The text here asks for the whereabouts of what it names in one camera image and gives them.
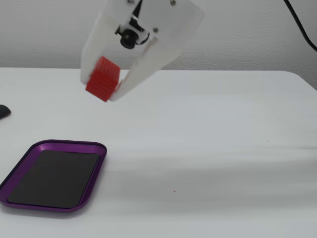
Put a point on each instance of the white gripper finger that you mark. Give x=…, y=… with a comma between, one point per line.
x=99, y=44
x=153, y=59

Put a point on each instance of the dark rounded object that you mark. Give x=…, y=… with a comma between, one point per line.
x=3, y=111

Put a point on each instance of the red studded cube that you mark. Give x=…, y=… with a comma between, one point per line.
x=104, y=79

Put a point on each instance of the black tray mat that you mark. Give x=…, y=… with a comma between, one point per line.
x=54, y=178

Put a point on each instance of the purple metal tray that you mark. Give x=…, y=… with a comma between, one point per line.
x=62, y=143

